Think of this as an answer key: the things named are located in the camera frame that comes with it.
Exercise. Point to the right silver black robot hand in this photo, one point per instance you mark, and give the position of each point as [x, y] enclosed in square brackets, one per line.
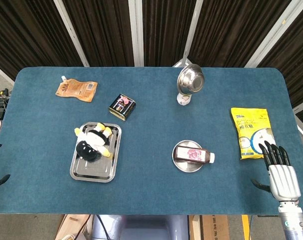
[284, 180]

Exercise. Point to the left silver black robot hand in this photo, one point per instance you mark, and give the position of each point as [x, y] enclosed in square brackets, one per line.
[1, 180]

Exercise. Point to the dark drink bottle white cap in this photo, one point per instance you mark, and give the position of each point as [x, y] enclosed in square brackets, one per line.
[191, 154]

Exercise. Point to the black white yellow plush toy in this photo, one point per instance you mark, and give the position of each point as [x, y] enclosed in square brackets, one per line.
[91, 142]

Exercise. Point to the yellow snack bag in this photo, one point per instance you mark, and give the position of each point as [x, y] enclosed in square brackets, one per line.
[251, 125]

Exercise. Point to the light wooden crate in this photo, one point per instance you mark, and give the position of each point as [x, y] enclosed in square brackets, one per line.
[71, 226]

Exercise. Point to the brown cardboard box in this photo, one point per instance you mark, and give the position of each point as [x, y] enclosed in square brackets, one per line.
[215, 227]

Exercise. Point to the rectangular steel tray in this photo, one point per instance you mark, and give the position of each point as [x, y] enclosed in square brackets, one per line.
[96, 170]

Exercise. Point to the round steel plate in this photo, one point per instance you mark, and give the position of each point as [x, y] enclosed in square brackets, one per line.
[189, 168]

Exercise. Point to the orange spout pouch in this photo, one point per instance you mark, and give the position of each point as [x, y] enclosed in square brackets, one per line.
[77, 90]

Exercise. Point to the small white bottle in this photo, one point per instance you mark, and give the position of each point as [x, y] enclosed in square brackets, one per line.
[183, 99]

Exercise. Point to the blue felt table mat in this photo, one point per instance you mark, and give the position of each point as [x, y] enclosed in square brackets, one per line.
[151, 195]

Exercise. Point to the stainless steel bowl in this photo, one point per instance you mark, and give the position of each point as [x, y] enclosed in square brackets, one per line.
[190, 81]

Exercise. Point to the black square tin can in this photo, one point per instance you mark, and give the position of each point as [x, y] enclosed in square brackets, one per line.
[122, 107]

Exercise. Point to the lavender robot torso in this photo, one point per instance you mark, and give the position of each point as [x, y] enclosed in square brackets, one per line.
[141, 227]

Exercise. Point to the dark brown curtain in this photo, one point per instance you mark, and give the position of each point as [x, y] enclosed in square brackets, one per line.
[104, 30]

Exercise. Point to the white frame post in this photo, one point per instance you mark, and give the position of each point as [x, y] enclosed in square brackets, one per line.
[191, 32]
[136, 32]
[71, 32]
[274, 32]

